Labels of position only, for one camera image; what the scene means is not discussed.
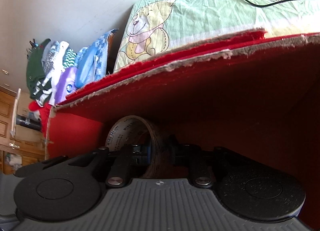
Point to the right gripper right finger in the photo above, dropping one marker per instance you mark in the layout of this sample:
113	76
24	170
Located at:
199	165

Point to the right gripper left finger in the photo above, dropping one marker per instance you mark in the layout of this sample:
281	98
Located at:
116	169

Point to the packing tape roll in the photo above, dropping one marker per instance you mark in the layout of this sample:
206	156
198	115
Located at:
142	136

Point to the black cylinder bottle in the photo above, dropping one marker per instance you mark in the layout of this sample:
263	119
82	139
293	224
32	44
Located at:
28	123

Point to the large red cardboard box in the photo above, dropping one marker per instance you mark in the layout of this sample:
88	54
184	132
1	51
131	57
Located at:
256	96

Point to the pile of clothes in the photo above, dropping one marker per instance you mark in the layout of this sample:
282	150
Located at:
55	70

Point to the cartoon print bed sheet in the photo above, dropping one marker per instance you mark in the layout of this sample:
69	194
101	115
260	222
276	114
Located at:
156	26

